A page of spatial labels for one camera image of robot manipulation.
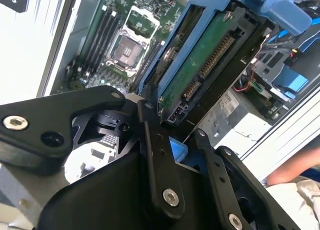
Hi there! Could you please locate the hard disk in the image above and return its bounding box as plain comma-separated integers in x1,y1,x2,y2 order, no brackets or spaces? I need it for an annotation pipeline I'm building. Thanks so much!
137,0,313,163

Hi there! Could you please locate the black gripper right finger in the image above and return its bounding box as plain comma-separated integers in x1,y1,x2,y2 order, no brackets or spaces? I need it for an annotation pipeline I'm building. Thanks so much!
192,128,301,230

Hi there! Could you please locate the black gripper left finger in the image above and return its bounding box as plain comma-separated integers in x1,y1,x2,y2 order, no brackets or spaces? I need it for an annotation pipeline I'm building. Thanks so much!
0,82,186,217

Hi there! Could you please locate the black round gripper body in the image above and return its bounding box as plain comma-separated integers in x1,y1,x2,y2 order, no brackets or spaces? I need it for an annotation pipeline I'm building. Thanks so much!
37,149,223,230

